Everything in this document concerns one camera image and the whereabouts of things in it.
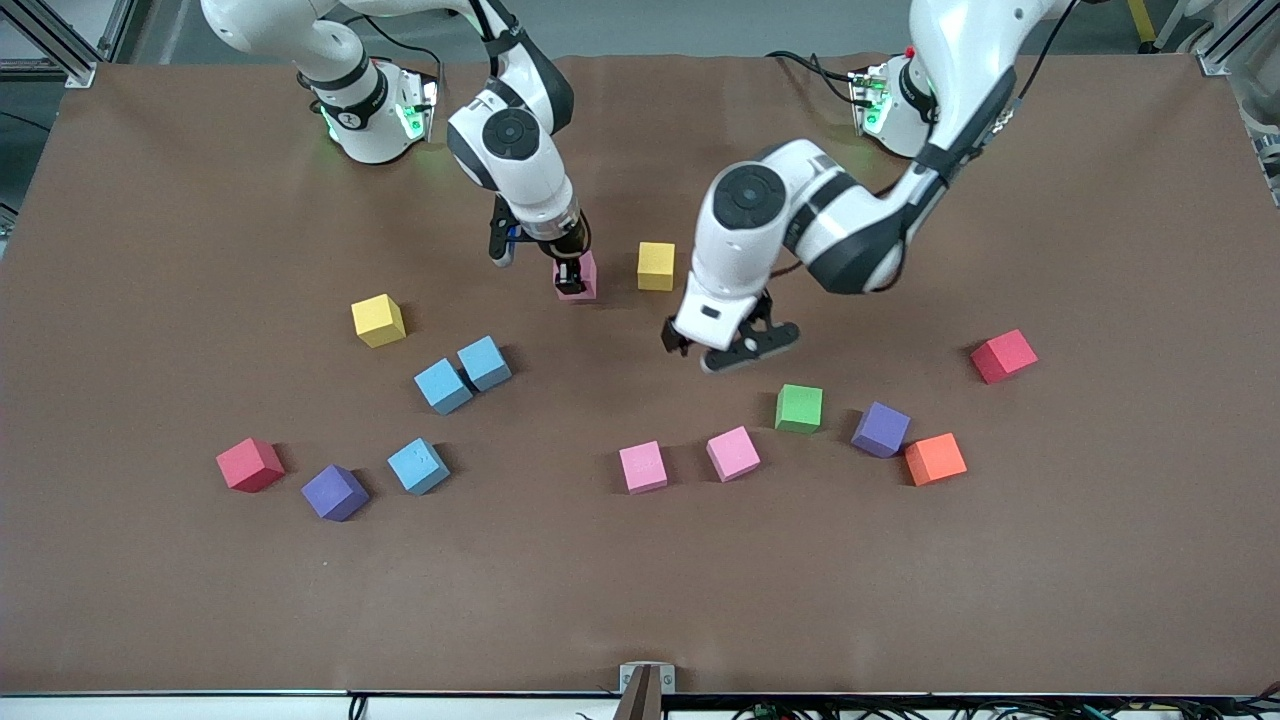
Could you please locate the pink foam cube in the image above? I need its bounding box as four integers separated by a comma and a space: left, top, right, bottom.
706, 426, 762, 483
618, 441, 669, 496
555, 250, 599, 302

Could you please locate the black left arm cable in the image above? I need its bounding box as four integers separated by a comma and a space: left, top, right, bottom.
760, 0, 1081, 301

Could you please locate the blue foam cube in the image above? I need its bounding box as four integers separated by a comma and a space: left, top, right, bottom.
414, 358, 474, 416
387, 437, 451, 496
457, 336, 513, 393

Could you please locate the black base power cable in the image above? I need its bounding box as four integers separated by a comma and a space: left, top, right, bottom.
765, 48, 867, 107

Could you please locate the purple foam cube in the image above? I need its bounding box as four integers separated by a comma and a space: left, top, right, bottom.
301, 464, 370, 523
851, 401, 912, 459

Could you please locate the base connector box green light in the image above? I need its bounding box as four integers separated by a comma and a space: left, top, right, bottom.
395, 75, 441, 146
848, 65, 893, 136

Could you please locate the brown table mat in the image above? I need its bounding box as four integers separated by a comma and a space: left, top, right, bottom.
0, 53, 1280, 698

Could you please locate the black cable bundle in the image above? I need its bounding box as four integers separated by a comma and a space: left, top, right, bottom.
728, 683, 1280, 720

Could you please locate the red foam cube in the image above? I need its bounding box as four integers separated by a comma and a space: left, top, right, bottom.
216, 437, 286, 494
970, 329, 1039, 385

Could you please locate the white table edge rail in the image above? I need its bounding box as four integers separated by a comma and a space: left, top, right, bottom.
0, 692, 1280, 720

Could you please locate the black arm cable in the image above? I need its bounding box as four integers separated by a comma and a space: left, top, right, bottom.
465, 0, 531, 111
760, 0, 1081, 301

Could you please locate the silver metal bracket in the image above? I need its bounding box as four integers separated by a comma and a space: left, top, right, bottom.
618, 662, 677, 695

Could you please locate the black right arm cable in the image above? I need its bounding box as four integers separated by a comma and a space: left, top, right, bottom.
465, 0, 531, 111

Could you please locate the orange foam cube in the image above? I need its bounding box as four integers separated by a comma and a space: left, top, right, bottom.
904, 433, 969, 488

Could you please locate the green foam cube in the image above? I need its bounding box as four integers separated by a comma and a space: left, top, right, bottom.
775, 384, 824, 435

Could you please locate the yellow foam cube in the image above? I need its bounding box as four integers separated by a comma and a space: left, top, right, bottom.
351, 294, 408, 349
637, 242, 676, 292

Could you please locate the aluminium frame profile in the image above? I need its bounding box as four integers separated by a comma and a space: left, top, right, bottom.
1195, 0, 1280, 78
0, 0, 99, 89
97, 0, 153, 63

